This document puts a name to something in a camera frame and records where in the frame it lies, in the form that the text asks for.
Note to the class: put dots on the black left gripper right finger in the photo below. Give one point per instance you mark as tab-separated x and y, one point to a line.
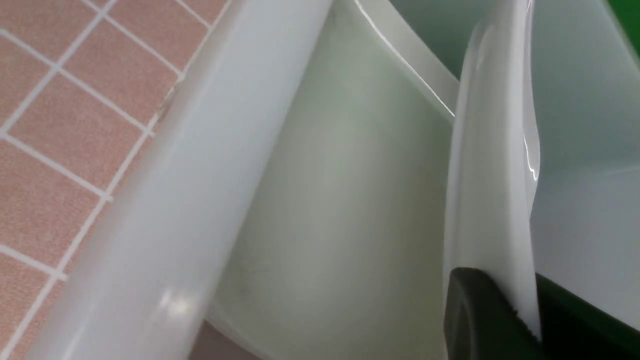
573	329

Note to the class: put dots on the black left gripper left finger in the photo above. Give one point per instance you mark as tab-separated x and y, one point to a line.
480	324

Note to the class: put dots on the large white square plate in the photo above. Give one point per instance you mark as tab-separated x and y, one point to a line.
389	173

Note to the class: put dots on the large white plastic tub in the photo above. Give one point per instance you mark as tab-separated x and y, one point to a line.
145	283

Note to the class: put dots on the green backdrop cloth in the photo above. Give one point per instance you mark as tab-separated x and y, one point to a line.
627	13

